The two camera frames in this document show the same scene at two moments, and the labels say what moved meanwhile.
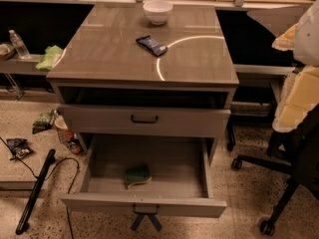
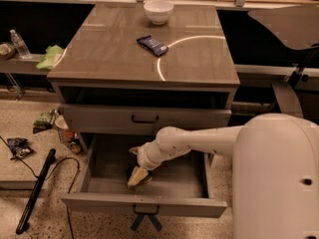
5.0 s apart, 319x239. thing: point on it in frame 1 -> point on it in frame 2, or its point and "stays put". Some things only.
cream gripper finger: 286,41 -> 135,150
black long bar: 34,194 stays put
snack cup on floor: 68,136 stays put
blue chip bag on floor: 19,146 stays put
